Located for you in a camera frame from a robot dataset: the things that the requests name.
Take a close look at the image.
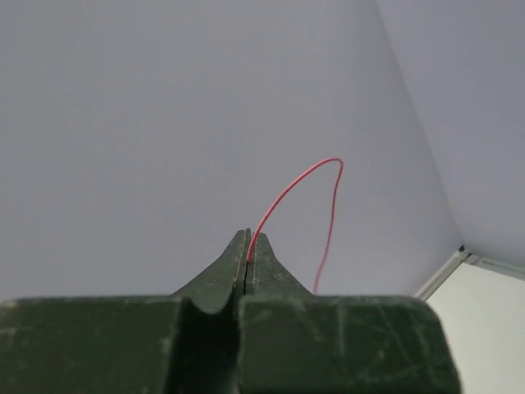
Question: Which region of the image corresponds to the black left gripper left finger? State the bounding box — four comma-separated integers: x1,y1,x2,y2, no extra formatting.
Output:
1,230,251,393

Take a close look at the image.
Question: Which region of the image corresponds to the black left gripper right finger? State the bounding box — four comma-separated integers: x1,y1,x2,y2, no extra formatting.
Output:
237,235,462,393

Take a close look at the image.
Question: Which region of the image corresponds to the thin pink wire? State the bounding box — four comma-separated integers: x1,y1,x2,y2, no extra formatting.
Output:
246,157,345,296

